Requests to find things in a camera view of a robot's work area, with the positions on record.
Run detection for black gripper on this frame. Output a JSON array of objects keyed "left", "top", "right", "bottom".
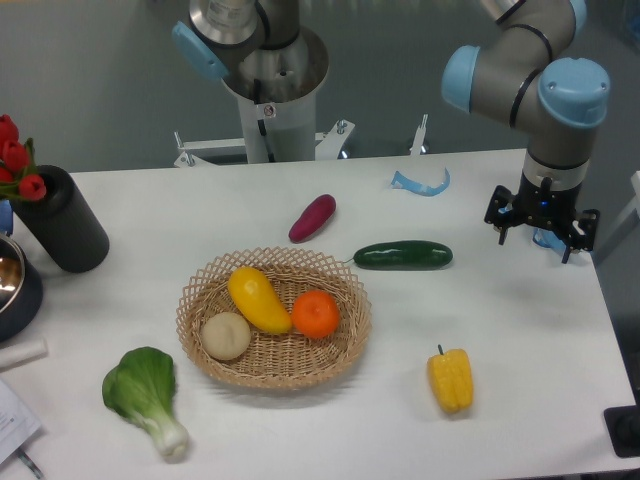
[{"left": 484, "top": 173, "right": 600, "bottom": 264}]

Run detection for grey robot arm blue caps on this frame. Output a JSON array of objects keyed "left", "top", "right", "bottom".
[{"left": 172, "top": 1, "right": 610, "bottom": 253}]

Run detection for yellow bell pepper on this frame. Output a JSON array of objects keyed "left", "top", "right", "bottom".
[{"left": 426, "top": 345, "right": 474, "bottom": 414}]

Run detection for blue tape strip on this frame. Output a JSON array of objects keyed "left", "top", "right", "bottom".
[{"left": 390, "top": 169, "right": 451, "bottom": 197}]

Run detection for green cucumber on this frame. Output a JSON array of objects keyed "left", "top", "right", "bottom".
[{"left": 352, "top": 240, "right": 454, "bottom": 271}]

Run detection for black device at edge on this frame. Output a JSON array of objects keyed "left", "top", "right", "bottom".
[{"left": 603, "top": 405, "right": 640, "bottom": 458}]

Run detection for purple sweet potato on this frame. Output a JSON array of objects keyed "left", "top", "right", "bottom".
[{"left": 288, "top": 194, "right": 336, "bottom": 243}]

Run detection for orange tangerine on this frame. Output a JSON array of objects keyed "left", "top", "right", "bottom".
[{"left": 291, "top": 290, "right": 340, "bottom": 339}]

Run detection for woven wicker basket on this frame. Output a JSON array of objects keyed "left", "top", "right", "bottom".
[{"left": 176, "top": 247, "right": 371, "bottom": 390}]

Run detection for yellow mango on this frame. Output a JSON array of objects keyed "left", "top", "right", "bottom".
[{"left": 227, "top": 266, "right": 293, "bottom": 334}]

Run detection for beige round bun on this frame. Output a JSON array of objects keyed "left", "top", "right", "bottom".
[{"left": 200, "top": 312, "right": 252, "bottom": 361}]

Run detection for green bok choy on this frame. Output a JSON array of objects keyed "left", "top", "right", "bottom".
[{"left": 101, "top": 346, "right": 189, "bottom": 461}]

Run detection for black cylindrical vase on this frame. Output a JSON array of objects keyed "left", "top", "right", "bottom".
[{"left": 11, "top": 165, "right": 110, "bottom": 273}]

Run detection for dark metal bowl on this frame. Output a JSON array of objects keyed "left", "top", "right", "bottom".
[{"left": 1, "top": 234, "right": 43, "bottom": 342}]

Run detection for red tulip flowers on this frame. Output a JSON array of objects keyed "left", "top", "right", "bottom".
[{"left": 1, "top": 114, "right": 47, "bottom": 202}]

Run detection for white paper roll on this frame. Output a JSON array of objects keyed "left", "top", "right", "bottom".
[{"left": 0, "top": 339, "right": 48, "bottom": 370}]

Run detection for white paper sheet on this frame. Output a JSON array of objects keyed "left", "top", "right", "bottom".
[{"left": 0, "top": 381, "right": 41, "bottom": 462}]

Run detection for pen on table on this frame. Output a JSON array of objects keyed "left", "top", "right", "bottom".
[{"left": 15, "top": 448, "right": 45, "bottom": 480}]

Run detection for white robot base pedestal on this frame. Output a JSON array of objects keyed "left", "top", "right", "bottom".
[{"left": 172, "top": 29, "right": 431, "bottom": 169}]

